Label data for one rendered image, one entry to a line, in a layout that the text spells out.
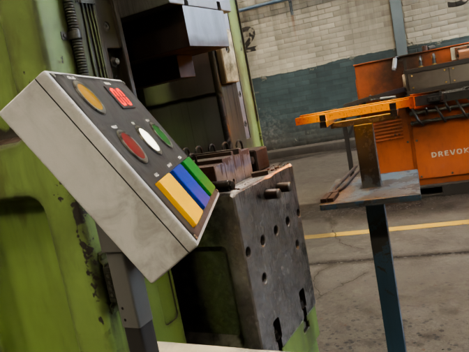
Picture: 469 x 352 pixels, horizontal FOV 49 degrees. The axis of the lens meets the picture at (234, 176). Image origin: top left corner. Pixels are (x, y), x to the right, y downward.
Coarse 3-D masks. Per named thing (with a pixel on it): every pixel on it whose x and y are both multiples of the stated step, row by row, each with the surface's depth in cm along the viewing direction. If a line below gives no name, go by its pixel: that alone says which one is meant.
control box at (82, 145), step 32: (32, 96) 61; (64, 96) 60; (96, 96) 70; (128, 96) 88; (32, 128) 61; (64, 128) 61; (96, 128) 61; (128, 128) 73; (160, 128) 92; (64, 160) 62; (96, 160) 61; (128, 160) 63; (160, 160) 75; (96, 192) 62; (128, 192) 62; (160, 192) 64; (128, 224) 62; (160, 224) 62; (128, 256) 63; (160, 256) 63
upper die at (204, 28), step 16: (160, 16) 122; (176, 16) 120; (192, 16) 122; (208, 16) 128; (128, 32) 127; (144, 32) 125; (160, 32) 123; (176, 32) 121; (192, 32) 121; (208, 32) 128; (224, 32) 135; (128, 48) 128; (144, 48) 126; (160, 48) 124; (176, 48) 122; (192, 48) 125; (208, 48) 132
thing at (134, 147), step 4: (124, 136) 67; (128, 136) 69; (124, 140) 66; (128, 140) 67; (132, 140) 69; (128, 144) 66; (132, 144) 67; (136, 144) 69; (132, 148) 66; (136, 148) 68; (140, 148) 70; (136, 152) 67; (140, 152) 68; (140, 156) 67; (144, 156) 69
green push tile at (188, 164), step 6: (186, 162) 86; (192, 162) 90; (186, 168) 85; (192, 168) 86; (198, 168) 91; (192, 174) 85; (198, 174) 87; (198, 180) 85; (204, 180) 88; (204, 186) 85; (210, 186) 88; (210, 192) 85
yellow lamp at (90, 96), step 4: (80, 88) 66; (84, 88) 67; (84, 92) 66; (88, 92) 67; (84, 96) 65; (88, 96) 66; (92, 96) 67; (88, 100) 65; (92, 100) 66; (96, 100) 68; (96, 104) 67; (100, 104) 69; (100, 108) 67
